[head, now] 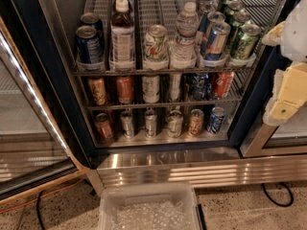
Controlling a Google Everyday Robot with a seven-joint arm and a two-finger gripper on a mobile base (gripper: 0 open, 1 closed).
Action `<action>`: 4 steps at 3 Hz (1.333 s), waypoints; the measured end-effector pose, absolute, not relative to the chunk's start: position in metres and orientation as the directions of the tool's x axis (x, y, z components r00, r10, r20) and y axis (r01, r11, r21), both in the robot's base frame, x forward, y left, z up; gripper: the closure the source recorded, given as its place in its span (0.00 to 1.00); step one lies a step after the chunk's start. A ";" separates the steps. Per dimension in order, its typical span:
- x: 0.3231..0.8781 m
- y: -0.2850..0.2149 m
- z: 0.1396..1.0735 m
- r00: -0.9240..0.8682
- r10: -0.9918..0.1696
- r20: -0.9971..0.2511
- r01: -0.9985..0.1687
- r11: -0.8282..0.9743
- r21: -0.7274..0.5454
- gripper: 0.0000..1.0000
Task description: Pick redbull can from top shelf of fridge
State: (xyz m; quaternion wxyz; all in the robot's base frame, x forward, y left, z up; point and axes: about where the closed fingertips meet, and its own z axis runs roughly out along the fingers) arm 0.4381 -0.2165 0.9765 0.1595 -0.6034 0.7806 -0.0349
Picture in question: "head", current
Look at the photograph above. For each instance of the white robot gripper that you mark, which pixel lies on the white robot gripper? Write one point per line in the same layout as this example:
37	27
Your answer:
296	35

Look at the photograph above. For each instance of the front green soda can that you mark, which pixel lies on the front green soda can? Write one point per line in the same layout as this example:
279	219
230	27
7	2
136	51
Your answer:
245	41

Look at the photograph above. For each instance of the red orange middle can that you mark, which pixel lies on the red orange middle can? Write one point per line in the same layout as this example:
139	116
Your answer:
221	84

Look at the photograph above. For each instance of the closed right fridge door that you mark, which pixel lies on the closed right fridge door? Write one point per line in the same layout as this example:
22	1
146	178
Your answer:
262	139

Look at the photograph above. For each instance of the blue bottom shelf can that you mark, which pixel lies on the blue bottom shelf can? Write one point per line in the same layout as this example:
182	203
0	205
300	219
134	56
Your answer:
216	119

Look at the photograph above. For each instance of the blue patterned middle can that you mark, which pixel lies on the blue patterned middle can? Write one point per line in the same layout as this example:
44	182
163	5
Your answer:
198	86

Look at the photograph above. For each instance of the tan bottom shelf can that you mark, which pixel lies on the tan bottom shelf can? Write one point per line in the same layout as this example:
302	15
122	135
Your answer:
195	122

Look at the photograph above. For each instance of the tan shelf can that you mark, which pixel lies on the tan shelf can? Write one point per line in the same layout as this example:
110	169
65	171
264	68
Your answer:
195	122
98	90

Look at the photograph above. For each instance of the slim white middle can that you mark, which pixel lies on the slim white middle can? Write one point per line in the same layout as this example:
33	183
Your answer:
174	86

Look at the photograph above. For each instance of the white bottom shelf can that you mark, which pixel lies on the white bottom shelf can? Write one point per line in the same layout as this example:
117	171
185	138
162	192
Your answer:
174	123

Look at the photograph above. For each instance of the white shelf can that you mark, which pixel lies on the white shelf can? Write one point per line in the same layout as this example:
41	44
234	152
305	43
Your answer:
150	89
174	123

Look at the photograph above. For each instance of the white green patterned can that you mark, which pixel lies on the white green patterned can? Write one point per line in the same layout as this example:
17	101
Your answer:
156	43

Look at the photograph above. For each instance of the white middle shelf can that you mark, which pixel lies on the white middle shelf can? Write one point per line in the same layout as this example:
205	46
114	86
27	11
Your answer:
150	89

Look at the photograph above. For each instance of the steel drinks fridge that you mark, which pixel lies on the steel drinks fridge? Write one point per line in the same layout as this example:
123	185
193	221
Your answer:
45	34

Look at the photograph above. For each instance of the silver bottom can centre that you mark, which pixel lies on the silver bottom can centre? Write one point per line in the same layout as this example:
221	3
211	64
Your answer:
150	123

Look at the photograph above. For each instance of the silver can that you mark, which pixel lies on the silver can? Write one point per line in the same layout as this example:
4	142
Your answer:
150	123
127	124

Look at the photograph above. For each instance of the orange middle shelf can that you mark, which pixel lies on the orange middle shelf can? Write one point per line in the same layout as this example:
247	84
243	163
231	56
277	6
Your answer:
124	86

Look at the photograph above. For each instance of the orange shelf can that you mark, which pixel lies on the orange shelf can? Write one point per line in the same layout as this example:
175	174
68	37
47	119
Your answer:
103	125
124	86

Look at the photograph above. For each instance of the silver bottom can left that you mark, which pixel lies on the silver bottom can left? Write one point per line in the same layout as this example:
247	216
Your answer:
127	124

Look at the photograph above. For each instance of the tan middle shelf can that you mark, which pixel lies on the tan middle shelf can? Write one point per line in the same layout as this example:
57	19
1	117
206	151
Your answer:
98	90

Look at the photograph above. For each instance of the orange bottom shelf can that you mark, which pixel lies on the orange bottom shelf can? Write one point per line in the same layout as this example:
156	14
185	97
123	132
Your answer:
103	125

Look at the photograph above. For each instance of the front blue pepsi can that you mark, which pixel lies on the front blue pepsi can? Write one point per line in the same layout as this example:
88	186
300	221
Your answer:
89	46

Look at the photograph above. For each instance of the blue pepsi can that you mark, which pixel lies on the blue pepsi can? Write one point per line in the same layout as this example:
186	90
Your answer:
93	19
89	46

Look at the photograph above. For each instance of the rear blue pepsi can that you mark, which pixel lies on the rear blue pepsi can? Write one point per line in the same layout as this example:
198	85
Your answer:
93	19

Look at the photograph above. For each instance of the open glass fridge door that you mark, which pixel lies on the open glass fridge door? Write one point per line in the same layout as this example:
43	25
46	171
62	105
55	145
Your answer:
34	155

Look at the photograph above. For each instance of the front clear water bottle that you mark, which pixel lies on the front clear water bottle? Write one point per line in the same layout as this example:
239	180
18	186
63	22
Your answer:
186	27

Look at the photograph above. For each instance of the front brown tea bottle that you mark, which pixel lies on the front brown tea bottle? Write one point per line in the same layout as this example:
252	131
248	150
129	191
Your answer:
122	36

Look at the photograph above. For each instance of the clear plastic bin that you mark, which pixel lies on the clear plastic bin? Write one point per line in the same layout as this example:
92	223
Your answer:
156	206

